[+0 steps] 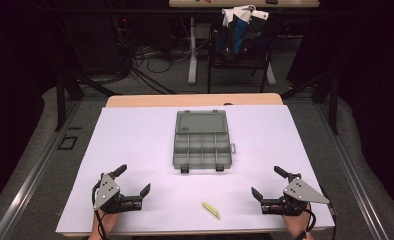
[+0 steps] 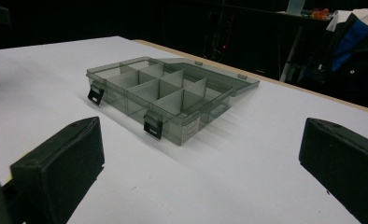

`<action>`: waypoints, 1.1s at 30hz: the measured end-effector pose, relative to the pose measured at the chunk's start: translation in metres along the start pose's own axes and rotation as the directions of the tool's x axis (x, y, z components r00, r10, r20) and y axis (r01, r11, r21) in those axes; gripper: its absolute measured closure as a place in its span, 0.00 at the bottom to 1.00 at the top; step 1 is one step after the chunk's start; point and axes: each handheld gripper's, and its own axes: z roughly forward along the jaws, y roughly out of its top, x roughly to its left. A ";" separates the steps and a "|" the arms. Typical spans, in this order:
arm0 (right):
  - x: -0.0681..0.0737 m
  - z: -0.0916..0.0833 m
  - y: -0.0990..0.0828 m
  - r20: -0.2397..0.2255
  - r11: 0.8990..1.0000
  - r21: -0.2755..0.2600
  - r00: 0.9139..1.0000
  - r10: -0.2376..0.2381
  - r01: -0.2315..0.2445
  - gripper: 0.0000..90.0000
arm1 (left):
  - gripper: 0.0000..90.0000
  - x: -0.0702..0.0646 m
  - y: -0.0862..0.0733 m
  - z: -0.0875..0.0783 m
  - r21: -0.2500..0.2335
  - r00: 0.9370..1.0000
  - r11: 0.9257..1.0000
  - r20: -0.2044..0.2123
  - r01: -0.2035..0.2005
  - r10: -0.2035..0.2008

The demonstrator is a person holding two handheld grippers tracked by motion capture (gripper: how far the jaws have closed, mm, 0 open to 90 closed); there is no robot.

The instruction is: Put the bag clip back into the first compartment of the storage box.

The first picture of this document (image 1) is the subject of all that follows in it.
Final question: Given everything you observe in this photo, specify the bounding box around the light wooden desk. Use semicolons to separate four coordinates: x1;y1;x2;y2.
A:
168;0;321;9

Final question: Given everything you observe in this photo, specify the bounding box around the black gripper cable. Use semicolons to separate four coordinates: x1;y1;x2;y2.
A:
296;202;318;240
91;181;109;240

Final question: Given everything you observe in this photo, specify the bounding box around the person's left hand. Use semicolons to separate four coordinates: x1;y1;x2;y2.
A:
94;209;121;231

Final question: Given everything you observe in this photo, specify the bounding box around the bundle of floor cables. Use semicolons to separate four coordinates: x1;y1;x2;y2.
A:
116;16;193;95

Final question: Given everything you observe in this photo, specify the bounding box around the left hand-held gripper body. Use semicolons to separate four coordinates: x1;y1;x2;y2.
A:
92;172;143;215

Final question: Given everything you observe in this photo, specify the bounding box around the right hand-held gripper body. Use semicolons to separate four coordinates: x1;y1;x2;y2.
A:
260;173;330;217

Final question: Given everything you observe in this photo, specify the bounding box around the black metal stand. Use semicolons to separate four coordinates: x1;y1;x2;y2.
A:
280;70;340;136
54;70;118;133

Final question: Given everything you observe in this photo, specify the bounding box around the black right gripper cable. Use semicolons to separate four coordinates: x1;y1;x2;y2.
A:
296;202;318;240

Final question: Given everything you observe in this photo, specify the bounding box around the aluminium floor rail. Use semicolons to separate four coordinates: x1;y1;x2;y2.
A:
313;103;391;240
0;99;83;240

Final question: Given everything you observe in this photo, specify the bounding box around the white table mat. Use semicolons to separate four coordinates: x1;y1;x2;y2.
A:
55;104;336;234

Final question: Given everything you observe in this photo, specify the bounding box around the grey plastic compartment box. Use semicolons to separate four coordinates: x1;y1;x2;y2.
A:
172;109;237;174

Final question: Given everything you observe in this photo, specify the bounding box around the black chair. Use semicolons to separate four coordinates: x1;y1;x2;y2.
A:
206;13;277;94

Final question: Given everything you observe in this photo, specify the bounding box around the yellow-green marker pen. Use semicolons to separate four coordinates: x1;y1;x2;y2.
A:
201;201;222;220

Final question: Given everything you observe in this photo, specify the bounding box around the white desk leg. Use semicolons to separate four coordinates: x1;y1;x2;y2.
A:
187;16;199;86

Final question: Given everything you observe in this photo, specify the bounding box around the white and blue jacket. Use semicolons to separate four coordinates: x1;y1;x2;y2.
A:
214;4;270;56

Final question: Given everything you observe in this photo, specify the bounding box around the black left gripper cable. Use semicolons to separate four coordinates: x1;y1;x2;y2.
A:
91;181;109;240

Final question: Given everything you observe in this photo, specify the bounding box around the person's right hand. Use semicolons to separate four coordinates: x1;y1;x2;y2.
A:
281;211;313;233

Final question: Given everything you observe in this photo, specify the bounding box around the wooden table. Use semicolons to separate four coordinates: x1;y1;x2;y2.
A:
62;92;327;238

